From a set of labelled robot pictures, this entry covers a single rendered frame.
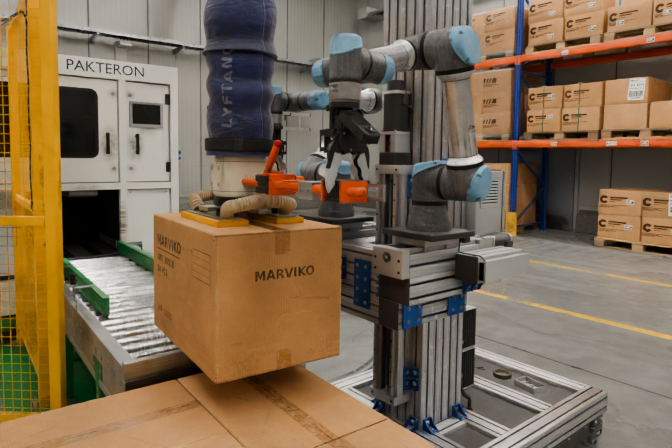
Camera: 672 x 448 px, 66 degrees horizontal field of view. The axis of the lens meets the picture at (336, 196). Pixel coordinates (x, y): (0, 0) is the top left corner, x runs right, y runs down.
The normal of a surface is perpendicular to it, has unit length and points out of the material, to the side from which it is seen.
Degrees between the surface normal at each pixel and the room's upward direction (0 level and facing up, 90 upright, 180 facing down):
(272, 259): 90
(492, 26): 89
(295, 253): 90
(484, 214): 90
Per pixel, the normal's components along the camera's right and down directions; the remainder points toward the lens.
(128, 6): 0.63, 0.07
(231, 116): -0.01, -0.19
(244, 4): 0.30, -0.19
